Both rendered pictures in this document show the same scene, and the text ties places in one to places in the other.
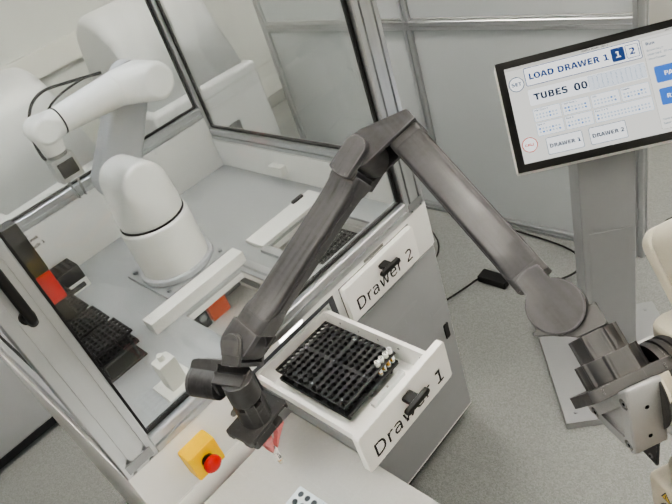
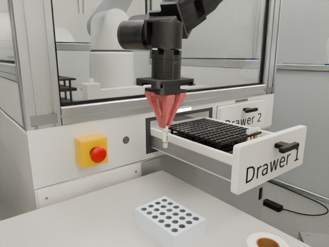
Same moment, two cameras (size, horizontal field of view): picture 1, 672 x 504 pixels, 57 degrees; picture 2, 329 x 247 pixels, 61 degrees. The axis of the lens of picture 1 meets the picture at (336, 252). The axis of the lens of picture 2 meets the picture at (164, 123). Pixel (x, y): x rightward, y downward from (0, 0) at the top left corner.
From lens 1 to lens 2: 0.84 m
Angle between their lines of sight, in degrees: 21
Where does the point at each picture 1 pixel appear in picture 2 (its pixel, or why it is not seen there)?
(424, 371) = (292, 137)
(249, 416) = (165, 60)
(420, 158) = not seen: outside the picture
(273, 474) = (139, 194)
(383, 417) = (260, 146)
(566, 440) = not seen: outside the picture
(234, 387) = (165, 21)
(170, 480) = (58, 159)
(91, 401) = (34, 35)
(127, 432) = (47, 86)
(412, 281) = not seen: hidden behind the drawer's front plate
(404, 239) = (260, 104)
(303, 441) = (168, 183)
